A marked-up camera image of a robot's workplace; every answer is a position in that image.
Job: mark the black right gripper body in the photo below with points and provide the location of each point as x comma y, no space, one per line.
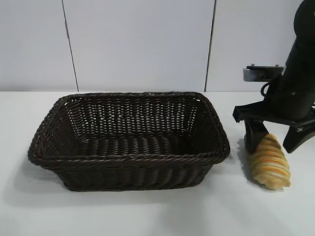
292,103

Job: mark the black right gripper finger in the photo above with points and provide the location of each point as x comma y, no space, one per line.
254,137
296,140

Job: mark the long striped bread loaf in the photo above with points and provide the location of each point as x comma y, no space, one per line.
270,167

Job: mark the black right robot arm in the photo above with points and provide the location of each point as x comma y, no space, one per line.
305,37

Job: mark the dark brown wicker basket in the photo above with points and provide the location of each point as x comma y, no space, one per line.
128,167

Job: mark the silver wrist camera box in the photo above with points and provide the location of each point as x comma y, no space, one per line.
258,76

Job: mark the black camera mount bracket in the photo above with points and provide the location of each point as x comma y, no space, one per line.
265,67

